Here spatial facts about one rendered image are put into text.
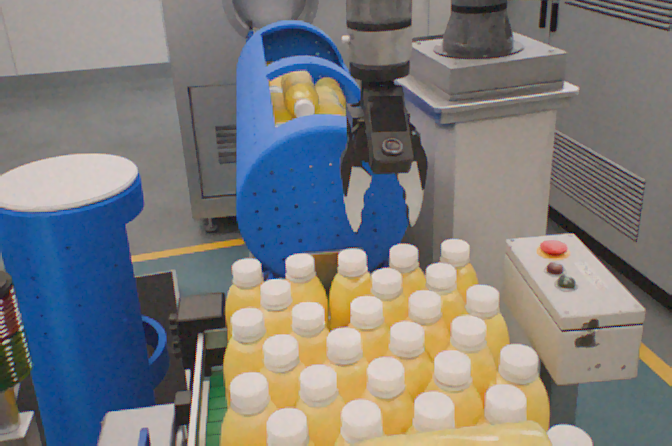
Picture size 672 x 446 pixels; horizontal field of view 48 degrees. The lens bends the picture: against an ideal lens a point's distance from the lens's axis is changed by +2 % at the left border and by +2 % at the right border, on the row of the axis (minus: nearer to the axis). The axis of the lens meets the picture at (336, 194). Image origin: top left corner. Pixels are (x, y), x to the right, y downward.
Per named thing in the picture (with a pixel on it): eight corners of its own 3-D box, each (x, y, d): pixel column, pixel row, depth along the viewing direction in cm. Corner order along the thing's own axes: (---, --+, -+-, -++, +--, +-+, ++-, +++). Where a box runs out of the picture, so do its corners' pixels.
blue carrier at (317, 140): (347, 117, 204) (338, 13, 192) (417, 275, 125) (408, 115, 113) (245, 130, 202) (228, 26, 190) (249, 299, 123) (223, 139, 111)
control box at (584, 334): (567, 292, 110) (573, 230, 106) (637, 379, 92) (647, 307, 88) (501, 298, 109) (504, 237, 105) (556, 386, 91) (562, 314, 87)
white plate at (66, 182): (35, 220, 132) (37, 226, 133) (164, 171, 151) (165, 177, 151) (-40, 184, 149) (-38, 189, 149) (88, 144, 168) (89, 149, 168)
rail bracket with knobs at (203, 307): (242, 344, 119) (236, 289, 114) (242, 372, 112) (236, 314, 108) (179, 351, 118) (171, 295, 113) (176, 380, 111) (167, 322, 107)
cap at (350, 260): (372, 266, 102) (372, 254, 102) (354, 277, 100) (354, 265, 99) (350, 257, 105) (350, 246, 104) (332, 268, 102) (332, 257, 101)
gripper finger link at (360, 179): (352, 215, 98) (369, 152, 94) (358, 235, 92) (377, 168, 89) (329, 212, 97) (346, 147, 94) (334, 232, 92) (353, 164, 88)
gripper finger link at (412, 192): (423, 203, 98) (405, 142, 94) (434, 223, 93) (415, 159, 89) (401, 211, 98) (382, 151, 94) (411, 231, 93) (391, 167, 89)
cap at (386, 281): (391, 299, 94) (391, 287, 94) (366, 290, 97) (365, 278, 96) (407, 285, 97) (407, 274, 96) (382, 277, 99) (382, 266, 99)
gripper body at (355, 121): (402, 142, 96) (402, 50, 91) (417, 166, 88) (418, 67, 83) (344, 147, 95) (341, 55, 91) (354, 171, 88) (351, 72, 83)
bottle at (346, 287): (389, 373, 110) (388, 263, 102) (359, 397, 105) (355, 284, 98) (353, 355, 114) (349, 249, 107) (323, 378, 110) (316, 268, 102)
